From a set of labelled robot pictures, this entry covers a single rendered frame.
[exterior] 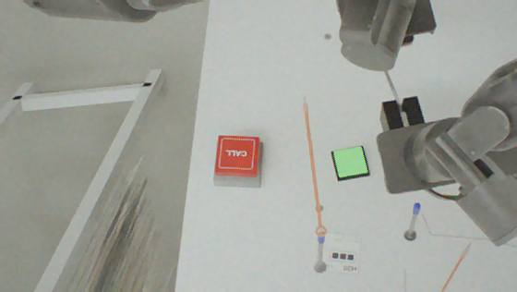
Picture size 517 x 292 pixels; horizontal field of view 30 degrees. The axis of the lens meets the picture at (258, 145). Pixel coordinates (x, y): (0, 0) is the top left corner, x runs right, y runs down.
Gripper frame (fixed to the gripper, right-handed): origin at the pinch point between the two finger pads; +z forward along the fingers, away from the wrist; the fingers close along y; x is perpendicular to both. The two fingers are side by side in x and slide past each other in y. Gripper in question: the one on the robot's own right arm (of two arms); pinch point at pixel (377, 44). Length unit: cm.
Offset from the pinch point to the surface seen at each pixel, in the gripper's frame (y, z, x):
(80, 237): -46, 51, -4
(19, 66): -65, 109, 56
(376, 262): -5.3, 2.9, -25.4
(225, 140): -19.9, 2.4, -8.0
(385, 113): -1.6, -3.6, -10.0
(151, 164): -38, 124, 31
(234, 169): -19.4, 1.8, -11.9
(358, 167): -4.8, 3.9, -13.6
